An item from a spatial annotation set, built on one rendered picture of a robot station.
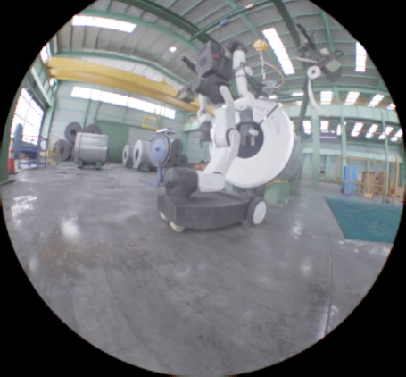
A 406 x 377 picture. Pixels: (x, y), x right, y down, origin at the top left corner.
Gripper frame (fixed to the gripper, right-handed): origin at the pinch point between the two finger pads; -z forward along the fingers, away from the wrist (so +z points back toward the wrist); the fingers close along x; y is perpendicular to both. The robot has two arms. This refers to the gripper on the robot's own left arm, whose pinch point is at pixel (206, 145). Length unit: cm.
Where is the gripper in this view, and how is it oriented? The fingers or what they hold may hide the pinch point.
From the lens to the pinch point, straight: 123.6
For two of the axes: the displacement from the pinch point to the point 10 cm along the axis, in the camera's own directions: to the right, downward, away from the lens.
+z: -0.7, -9.8, -1.6
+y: -5.8, -0.9, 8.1
